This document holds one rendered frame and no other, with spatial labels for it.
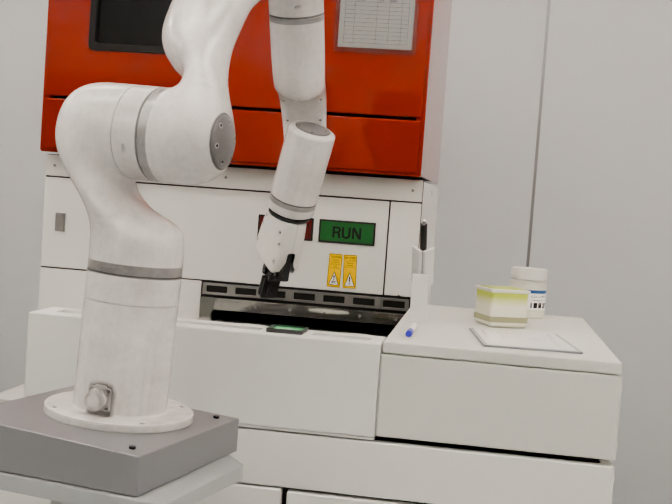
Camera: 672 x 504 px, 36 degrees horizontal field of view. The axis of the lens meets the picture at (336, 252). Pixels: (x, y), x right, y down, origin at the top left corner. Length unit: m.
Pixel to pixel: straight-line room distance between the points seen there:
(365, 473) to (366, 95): 0.85
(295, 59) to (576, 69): 2.06
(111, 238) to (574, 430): 0.71
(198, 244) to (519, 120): 1.69
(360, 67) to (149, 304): 0.96
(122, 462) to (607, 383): 0.71
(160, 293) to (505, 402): 0.54
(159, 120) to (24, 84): 2.76
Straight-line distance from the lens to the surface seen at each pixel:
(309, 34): 1.72
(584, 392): 1.56
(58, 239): 2.35
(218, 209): 2.23
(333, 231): 2.18
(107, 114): 1.33
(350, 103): 2.14
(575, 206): 3.65
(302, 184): 1.80
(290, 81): 1.74
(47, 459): 1.28
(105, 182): 1.35
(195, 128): 1.28
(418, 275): 1.81
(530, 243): 3.65
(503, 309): 1.85
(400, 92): 2.13
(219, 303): 2.23
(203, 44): 1.37
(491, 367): 1.55
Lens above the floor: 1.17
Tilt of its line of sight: 3 degrees down
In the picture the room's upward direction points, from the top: 4 degrees clockwise
